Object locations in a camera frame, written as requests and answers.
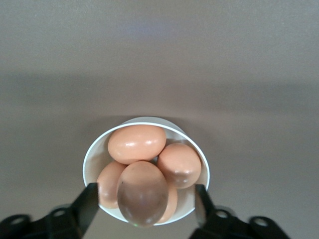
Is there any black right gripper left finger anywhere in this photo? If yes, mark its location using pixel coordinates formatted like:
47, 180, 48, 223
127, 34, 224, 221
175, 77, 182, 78
0, 182, 100, 239

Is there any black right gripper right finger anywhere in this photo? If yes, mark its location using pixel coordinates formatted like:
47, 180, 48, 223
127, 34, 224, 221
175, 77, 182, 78
189, 184, 291, 239

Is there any brown egg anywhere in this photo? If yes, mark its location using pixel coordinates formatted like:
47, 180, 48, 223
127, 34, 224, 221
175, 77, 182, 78
156, 142, 202, 189
96, 160, 128, 209
107, 124, 167, 165
117, 161, 169, 229
157, 183, 178, 224

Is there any white round bowl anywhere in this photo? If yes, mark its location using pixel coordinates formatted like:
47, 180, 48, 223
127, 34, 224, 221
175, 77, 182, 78
82, 116, 210, 227

